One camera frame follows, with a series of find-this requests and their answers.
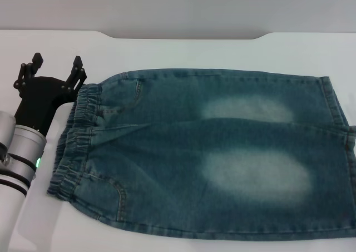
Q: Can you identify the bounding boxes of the blue denim shorts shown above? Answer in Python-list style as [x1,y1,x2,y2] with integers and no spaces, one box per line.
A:
[46,67,356,240]

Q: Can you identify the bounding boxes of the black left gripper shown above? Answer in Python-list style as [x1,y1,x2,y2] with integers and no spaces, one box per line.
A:
[13,52,88,136]

